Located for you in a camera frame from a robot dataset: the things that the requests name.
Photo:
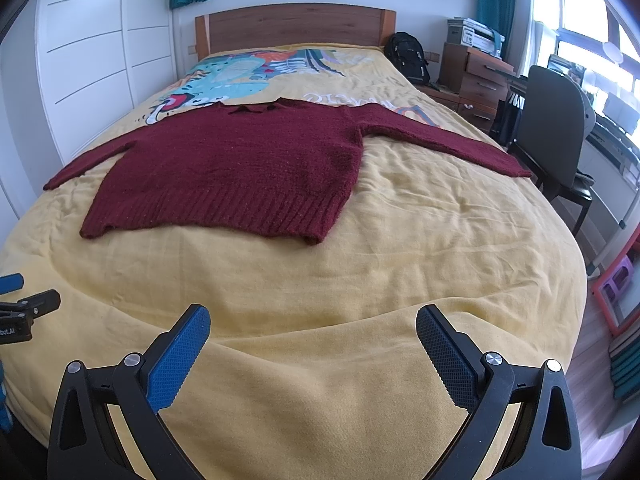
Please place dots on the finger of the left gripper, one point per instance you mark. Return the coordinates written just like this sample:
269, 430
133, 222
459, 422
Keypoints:
40, 304
11, 283

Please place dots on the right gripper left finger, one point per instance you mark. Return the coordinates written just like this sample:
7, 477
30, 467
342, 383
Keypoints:
84, 442

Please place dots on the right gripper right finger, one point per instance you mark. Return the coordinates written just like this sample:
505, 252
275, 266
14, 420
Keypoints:
544, 440

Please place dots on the maroon knit sweater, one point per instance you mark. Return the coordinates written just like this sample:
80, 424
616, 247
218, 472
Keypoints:
283, 168

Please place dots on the red framed pink box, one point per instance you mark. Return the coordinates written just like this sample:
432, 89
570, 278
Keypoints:
617, 290

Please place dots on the yellow printed bedspread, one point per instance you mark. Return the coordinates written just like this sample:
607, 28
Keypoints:
313, 369

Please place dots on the white wardrobe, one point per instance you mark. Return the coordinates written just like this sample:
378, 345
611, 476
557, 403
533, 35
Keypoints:
69, 70

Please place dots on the dark office chair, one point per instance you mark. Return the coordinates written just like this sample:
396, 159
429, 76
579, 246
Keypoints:
556, 119

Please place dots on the wooden headboard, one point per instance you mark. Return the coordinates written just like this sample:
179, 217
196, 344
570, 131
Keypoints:
276, 25

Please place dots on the white printer box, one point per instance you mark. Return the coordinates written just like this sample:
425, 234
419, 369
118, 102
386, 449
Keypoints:
473, 34

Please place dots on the black backpack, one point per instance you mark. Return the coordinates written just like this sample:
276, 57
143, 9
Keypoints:
407, 56

